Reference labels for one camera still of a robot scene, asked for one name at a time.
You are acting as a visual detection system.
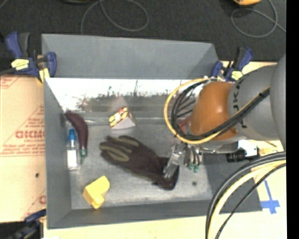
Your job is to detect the clear plastic bottle, blue cap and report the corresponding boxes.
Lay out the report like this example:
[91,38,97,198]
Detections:
[65,128,81,171]

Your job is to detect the black cylinder on white bracket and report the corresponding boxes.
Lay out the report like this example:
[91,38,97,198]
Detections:
[226,139,260,163]

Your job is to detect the yellow plastic block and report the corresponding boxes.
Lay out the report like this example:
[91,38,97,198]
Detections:
[82,175,111,210]

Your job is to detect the dark brown glove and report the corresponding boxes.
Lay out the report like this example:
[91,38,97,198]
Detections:
[99,135,180,191]

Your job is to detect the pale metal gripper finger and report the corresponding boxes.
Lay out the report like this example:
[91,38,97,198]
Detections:
[167,156,179,180]
[162,154,174,178]

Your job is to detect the grey metal bin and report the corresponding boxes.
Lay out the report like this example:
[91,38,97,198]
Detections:
[41,33,263,229]

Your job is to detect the brown cardboard board, red print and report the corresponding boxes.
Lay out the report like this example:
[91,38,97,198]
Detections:
[0,74,47,224]

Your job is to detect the toy sandwich wedge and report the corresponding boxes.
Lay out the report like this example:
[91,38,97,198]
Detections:
[108,106,136,130]

